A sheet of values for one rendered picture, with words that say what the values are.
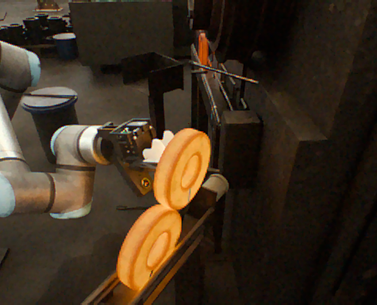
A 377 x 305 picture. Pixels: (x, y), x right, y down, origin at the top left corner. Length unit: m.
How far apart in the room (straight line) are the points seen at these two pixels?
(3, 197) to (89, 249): 0.93
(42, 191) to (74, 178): 0.08
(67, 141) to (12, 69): 0.46
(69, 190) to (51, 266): 0.86
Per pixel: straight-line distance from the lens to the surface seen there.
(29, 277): 1.56
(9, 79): 1.16
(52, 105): 1.90
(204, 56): 1.65
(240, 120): 0.81
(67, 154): 0.74
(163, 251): 0.61
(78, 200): 0.74
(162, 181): 0.50
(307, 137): 0.63
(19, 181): 0.68
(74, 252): 1.57
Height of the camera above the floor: 1.18
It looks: 35 degrees down
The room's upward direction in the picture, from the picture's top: straight up
